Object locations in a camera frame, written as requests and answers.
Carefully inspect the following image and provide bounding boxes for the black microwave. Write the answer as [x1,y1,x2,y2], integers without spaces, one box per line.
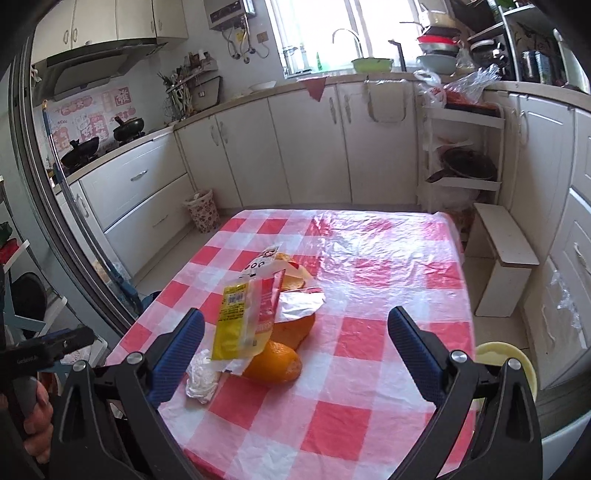
[450,0,502,21]

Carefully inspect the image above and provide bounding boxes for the yellow and red snack packet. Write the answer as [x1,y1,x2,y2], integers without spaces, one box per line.
[210,271,287,374]

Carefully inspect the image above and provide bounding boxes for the white step stool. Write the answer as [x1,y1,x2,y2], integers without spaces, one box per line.
[464,203,541,319]

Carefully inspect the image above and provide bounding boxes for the pink hanging cloth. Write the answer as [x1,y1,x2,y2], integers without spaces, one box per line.
[298,78,326,102]

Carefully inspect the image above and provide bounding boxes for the white upper cabinets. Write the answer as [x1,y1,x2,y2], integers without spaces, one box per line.
[30,0,189,65]

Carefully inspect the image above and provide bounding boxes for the utensil wall rack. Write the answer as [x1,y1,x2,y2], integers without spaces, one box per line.
[157,51,222,123]

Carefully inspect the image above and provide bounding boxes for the wall water heater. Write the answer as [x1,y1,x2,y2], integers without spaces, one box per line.
[203,0,257,31]

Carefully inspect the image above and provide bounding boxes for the white double door cabinets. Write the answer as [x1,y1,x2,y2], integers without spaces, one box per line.
[175,80,422,210]

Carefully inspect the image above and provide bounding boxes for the white flat drawer cabinet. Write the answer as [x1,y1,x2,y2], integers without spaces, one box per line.
[69,131,197,278]

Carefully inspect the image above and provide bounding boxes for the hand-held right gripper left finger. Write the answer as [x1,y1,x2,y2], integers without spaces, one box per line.
[48,308,208,480]

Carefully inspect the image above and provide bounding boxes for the red and white plastic bag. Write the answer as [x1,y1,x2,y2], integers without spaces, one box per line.
[413,69,448,108]

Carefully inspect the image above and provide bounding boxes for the silver foil wrapper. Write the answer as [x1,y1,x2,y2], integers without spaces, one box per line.
[276,286,326,324]

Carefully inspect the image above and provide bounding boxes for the orange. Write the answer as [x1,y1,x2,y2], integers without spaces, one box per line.
[242,340,303,384]
[270,265,319,352]

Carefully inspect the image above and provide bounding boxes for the clear plastic film on drawer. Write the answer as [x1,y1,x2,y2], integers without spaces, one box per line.
[547,270,583,330]

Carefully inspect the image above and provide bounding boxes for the black faucet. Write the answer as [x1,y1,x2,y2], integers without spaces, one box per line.
[388,39,408,72]

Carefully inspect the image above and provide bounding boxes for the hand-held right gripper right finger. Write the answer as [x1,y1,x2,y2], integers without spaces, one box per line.
[387,305,544,480]

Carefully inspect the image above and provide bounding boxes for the pink wall stickers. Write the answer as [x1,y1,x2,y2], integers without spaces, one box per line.
[46,88,137,148]

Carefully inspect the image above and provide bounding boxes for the white storage rack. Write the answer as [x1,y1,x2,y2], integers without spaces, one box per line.
[418,104,506,213]

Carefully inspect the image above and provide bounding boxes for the floral trash bin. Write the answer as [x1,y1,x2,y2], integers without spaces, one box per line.
[184,189,220,234]

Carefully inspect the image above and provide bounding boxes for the range hood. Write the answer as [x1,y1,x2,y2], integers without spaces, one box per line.
[34,39,169,100]

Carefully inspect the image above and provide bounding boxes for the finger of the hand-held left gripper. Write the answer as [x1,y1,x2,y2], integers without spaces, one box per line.
[44,325,97,366]

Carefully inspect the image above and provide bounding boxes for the white printed snack packet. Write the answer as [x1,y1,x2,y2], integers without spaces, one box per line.
[240,244,296,283]

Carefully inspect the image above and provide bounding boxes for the white countertop shelf unit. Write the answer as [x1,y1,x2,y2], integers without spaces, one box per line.
[501,0,591,93]

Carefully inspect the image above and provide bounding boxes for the red checkered tablecloth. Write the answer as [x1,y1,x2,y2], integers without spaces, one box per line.
[105,209,476,480]

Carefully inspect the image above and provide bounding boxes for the green basin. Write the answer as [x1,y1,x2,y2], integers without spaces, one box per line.
[351,58,394,73]

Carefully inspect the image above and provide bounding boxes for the window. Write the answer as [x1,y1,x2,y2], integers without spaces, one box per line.
[265,0,426,77]

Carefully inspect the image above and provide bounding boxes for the white panelled drawer cabinet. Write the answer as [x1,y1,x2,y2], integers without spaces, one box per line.
[480,90,591,391]

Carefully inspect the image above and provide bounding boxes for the chrome faucet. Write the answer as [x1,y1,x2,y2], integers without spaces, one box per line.
[331,28,363,61]

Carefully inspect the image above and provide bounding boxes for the dark wok with handle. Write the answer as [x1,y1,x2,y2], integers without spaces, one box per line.
[425,148,499,184]

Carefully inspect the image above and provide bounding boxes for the black slipper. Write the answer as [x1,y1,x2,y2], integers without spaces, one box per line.
[9,272,48,340]

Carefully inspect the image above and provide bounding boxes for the white hanging bag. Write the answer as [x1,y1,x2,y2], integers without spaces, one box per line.
[364,78,409,124]

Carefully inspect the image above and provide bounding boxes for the grey metal door frame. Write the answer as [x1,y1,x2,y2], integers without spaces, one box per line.
[9,28,144,324]

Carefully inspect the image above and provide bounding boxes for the clear crumpled plastic bag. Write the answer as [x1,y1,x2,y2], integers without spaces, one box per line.
[443,64,502,104]

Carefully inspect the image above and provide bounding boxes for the black wok on stove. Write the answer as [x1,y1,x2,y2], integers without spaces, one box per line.
[60,136,101,169]

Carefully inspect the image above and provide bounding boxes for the stack of basins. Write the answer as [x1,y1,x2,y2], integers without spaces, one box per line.
[416,9,465,75]

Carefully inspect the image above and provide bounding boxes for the person's left hand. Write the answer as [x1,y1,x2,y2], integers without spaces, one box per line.
[21,382,55,464]

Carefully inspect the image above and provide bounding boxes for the dark hanging tray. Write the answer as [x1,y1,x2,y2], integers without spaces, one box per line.
[191,75,223,112]

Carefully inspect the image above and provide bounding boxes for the crumpled white tissue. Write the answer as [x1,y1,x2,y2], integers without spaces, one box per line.
[185,349,222,405]

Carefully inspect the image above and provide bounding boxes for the black cooking pot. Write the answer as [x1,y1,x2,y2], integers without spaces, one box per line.
[112,117,146,143]

